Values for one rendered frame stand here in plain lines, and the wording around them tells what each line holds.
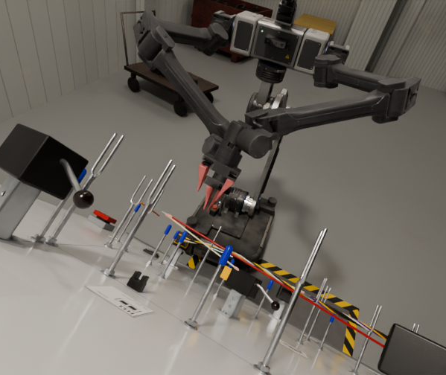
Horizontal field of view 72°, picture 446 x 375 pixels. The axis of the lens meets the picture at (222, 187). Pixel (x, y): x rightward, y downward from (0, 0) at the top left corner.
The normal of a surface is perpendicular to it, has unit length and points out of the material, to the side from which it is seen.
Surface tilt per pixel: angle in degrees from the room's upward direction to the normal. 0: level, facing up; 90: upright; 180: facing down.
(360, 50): 90
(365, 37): 90
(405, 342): 41
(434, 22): 90
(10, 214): 75
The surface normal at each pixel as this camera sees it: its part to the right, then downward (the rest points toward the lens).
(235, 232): 0.18, -0.76
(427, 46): -0.34, 0.55
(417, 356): -0.40, -0.42
